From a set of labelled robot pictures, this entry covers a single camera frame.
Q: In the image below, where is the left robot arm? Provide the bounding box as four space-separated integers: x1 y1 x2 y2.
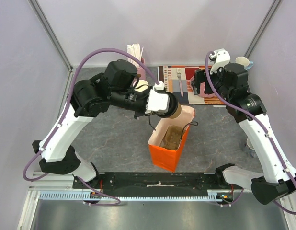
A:
33 60 147 188

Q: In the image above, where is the brown paper coffee cup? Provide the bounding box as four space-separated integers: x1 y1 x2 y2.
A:
166 103 182 119

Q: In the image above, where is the light blue mug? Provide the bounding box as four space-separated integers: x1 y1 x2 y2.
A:
235 56 254 70

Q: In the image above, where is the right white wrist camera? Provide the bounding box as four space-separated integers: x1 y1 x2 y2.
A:
209 48 231 74

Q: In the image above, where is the pink dotted plate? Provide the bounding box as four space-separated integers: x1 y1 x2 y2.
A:
190 76 215 98

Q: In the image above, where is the stack of paper cups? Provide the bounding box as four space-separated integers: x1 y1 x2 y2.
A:
135 80 149 92

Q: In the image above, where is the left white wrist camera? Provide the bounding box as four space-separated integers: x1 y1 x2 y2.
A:
145 81 170 114

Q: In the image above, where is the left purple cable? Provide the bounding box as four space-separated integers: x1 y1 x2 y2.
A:
23 48 163 206

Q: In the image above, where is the orange paper gift bag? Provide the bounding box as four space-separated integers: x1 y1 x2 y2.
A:
148 105 198 172

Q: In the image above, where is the white wrapped straws bundle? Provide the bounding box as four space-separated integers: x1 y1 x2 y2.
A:
126 43 144 68

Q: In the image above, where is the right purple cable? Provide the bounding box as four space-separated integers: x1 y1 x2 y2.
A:
205 50 296 214

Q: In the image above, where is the aluminium front rail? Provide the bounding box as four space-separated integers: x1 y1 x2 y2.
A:
28 171 290 192

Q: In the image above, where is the purple cable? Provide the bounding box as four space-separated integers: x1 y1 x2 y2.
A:
23 48 163 206
205 50 296 214

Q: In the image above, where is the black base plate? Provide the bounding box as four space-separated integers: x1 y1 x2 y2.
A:
72 171 242 197

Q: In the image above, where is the slotted cable duct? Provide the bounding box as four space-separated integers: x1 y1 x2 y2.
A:
39 190 222 202

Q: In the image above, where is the cardboard cup carrier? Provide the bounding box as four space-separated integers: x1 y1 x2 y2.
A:
160 126 184 150

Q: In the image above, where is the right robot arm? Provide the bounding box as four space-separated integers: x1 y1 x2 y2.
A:
191 63 296 205

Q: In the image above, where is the pink handled fork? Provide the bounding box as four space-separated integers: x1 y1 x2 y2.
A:
176 68 184 97

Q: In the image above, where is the colourful patchwork placemat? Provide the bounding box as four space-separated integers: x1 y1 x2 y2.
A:
158 66 225 107

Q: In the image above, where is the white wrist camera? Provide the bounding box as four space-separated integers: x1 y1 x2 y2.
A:
145 81 170 114
209 48 231 74

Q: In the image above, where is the black plastic cup lid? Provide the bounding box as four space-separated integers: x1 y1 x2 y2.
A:
165 92 181 119

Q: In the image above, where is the pink straw holder cup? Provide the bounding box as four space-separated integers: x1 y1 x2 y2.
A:
137 63 146 80

